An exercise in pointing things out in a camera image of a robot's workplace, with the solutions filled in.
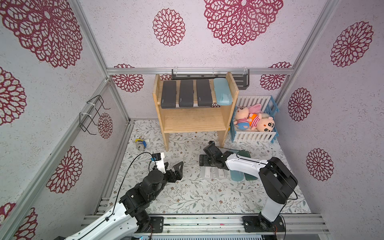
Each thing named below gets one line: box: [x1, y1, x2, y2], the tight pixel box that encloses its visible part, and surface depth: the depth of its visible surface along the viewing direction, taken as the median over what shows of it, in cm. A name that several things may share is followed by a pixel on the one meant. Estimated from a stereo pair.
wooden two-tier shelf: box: [152, 72, 240, 151], surface depth 92 cm
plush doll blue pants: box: [233, 106, 252, 131], surface depth 107 cm
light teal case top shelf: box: [213, 77, 233, 106], surface depth 74 cm
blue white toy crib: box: [230, 95, 279, 144], surface depth 108 cm
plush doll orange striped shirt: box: [248, 113, 275, 133], surface depth 103 cm
